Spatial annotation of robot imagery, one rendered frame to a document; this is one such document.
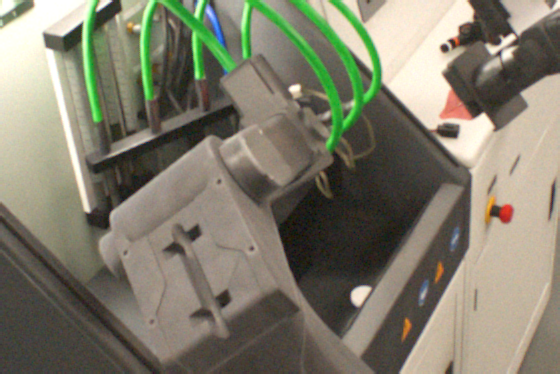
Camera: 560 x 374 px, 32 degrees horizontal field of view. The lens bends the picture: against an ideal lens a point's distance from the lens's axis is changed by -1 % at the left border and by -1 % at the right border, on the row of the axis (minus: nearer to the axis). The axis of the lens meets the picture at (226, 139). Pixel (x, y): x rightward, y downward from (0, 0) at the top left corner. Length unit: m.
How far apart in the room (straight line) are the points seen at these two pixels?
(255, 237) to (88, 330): 0.64
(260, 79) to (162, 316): 0.50
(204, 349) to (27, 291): 0.66
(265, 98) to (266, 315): 0.51
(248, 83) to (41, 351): 0.45
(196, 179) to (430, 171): 1.09
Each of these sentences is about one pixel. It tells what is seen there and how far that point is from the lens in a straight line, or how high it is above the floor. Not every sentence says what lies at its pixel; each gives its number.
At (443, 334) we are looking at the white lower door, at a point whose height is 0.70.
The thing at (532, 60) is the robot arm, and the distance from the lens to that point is 1.07.
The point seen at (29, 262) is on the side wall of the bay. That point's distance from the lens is 1.12.
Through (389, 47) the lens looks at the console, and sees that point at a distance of 1.82.
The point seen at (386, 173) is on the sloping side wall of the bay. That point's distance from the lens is 1.64.
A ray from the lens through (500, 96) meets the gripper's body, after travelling 1.19.
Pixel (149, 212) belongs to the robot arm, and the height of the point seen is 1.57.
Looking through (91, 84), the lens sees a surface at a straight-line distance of 1.41.
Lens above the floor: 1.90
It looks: 33 degrees down
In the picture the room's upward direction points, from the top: 8 degrees counter-clockwise
